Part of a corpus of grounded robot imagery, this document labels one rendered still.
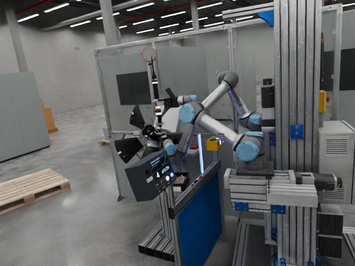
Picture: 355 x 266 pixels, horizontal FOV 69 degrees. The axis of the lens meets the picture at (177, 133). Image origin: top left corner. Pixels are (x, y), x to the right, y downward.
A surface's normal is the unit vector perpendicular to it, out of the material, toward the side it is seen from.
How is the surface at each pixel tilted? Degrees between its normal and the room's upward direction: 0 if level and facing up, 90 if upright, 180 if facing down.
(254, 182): 90
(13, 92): 90
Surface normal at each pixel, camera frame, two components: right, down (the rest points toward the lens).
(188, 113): -0.58, 0.18
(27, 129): 0.86, 0.04
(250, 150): -0.37, 0.33
